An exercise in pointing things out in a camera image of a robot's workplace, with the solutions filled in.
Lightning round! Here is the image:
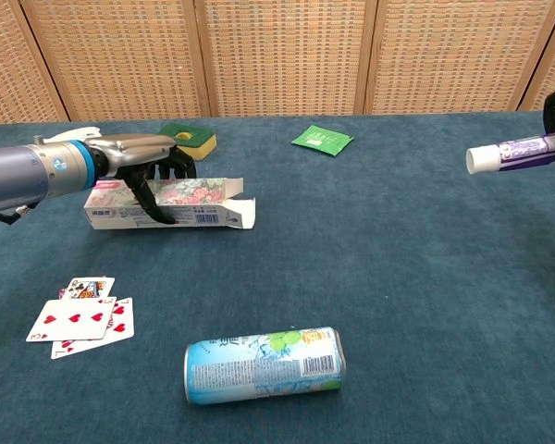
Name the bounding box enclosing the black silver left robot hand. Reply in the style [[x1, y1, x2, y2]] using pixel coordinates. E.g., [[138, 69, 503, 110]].
[[85, 133, 198, 227]]

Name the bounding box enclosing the white purple toothpaste tube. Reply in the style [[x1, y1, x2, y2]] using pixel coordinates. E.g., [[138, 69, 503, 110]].
[[465, 129, 555, 176]]

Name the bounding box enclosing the floral toothpaste box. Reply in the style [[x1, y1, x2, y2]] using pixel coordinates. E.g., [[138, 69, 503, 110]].
[[83, 177, 256, 231]]

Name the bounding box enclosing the clubs face playing card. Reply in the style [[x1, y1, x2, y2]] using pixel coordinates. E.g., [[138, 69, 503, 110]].
[[67, 277, 116, 301]]

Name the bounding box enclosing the seven of hearts card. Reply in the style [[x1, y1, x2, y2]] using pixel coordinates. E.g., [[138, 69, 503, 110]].
[[50, 297, 135, 361]]

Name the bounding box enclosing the three of hearts card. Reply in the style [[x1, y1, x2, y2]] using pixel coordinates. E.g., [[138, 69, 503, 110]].
[[25, 296, 117, 343]]

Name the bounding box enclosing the white wet wipes pack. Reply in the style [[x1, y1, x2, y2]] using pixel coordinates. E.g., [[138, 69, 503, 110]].
[[41, 125, 104, 142]]

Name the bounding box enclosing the green yellow sponge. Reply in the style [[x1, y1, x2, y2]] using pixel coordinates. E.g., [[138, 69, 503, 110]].
[[159, 120, 217, 162]]

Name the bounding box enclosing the bamboo folding screen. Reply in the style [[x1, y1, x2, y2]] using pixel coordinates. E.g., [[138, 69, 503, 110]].
[[0, 0, 555, 127]]

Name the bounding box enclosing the green sachet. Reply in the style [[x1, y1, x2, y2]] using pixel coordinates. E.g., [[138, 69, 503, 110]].
[[290, 124, 355, 158]]

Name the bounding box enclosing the blue felt table cover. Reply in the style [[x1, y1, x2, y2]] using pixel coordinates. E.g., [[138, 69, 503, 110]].
[[0, 110, 555, 444]]

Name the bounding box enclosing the light blue drink can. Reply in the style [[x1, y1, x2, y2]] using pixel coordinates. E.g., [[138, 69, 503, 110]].
[[183, 326, 347, 406]]

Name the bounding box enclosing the black arm cable with plug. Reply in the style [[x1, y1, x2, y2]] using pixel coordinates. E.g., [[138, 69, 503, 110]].
[[0, 202, 41, 227]]

